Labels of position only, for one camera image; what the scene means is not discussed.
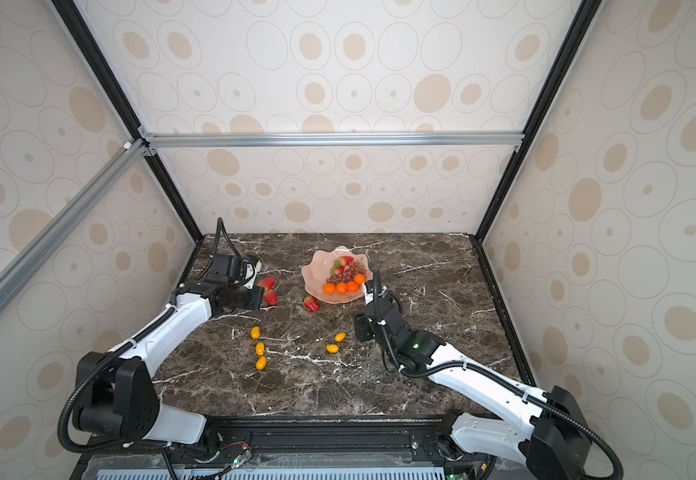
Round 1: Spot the red grape bunch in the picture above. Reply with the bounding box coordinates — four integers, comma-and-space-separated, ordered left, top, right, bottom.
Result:
326, 261, 368, 285

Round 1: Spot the pink wavy fruit bowl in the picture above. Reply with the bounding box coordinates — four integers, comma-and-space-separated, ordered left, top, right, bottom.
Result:
301, 246, 373, 304

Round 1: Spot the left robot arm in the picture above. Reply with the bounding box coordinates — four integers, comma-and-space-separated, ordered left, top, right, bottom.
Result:
57, 248, 264, 460

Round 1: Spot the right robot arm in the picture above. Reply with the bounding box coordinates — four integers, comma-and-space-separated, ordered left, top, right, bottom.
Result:
355, 274, 625, 479

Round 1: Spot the yellow kumquat left bottom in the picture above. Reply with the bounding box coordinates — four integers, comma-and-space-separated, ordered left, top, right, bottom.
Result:
255, 356, 268, 370

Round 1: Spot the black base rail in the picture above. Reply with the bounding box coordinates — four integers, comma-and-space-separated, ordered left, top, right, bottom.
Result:
68, 416, 589, 480

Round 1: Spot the horizontal aluminium frame bar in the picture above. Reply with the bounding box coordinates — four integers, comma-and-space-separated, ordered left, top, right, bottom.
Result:
139, 131, 525, 148

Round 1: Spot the diagonal aluminium frame bar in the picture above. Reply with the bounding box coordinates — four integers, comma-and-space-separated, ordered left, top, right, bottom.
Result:
0, 139, 145, 314

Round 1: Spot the left black frame post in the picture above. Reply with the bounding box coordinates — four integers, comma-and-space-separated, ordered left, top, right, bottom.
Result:
50, 0, 205, 244

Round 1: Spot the black frame post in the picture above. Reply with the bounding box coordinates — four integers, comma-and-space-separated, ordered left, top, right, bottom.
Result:
50, 0, 205, 244
471, 0, 603, 247

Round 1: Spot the right black frame post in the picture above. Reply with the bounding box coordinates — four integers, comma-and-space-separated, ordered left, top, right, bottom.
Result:
471, 0, 603, 247

